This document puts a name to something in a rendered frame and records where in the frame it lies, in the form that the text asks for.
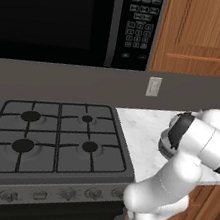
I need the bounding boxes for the grey gas hob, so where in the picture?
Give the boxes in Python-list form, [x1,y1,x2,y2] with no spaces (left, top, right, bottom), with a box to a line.
[0,87,146,213]

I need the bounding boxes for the grey metal pot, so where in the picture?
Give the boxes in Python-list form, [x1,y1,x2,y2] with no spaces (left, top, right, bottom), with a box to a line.
[156,110,185,163]

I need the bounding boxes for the grey stove knob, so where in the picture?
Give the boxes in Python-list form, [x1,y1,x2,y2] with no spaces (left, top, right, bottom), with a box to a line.
[0,188,19,204]
[83,186,105,202]
[110,185,127,201]
[58,186,79,203]
[31,188,50,203]

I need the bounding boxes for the wooden wall cupboard door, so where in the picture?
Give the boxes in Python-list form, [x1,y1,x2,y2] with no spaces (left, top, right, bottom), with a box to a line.
[148,0,220,84]

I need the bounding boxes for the white wall socket plate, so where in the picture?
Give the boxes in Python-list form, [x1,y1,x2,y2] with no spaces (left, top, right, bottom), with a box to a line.
[145,75,164,99]

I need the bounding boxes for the black oven door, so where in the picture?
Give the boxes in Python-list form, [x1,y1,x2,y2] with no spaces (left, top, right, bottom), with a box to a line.
[0,180,129,220]

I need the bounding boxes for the black microwave oven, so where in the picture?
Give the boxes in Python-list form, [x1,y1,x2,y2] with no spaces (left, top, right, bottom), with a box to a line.
[0,0,168,85]

